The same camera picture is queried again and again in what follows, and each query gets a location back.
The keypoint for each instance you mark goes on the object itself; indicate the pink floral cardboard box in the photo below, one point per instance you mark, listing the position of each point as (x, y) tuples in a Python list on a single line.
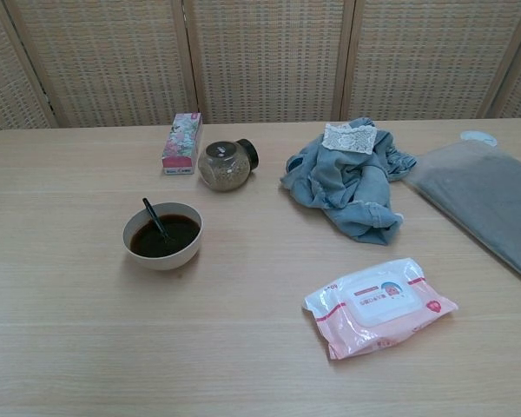
[(182, 143)]

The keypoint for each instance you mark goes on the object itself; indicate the black plastic spoon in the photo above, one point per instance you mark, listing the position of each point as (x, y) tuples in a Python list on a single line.
[(149, 210)]

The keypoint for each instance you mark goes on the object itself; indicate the cup of dark coffee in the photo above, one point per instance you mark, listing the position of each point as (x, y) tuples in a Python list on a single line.
[(165, 258)]

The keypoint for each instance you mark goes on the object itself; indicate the grey garment in plastic bag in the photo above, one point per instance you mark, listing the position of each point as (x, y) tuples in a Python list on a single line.
[(482, 195)]

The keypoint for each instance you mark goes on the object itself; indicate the crumpled blue denim garment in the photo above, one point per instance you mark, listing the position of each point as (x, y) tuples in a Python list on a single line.
[(343, 187)]

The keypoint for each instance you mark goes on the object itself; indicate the pink wet wipes pack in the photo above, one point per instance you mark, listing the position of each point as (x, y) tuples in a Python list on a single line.
[(373, 313)]

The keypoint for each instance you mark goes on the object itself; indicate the woven bamboo folding screen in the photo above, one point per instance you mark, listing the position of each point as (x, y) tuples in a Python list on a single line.
[(265, 56)]

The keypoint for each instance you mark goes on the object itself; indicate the white round disc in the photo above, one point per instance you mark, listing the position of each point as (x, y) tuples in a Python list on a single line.
[(486, 138)]

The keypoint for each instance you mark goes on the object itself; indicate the glass jar with black lid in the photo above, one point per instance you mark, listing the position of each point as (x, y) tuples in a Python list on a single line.
[(223, 169)]

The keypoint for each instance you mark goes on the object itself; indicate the white lace patch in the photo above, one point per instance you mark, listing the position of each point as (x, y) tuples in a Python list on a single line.
[(349, 139)]

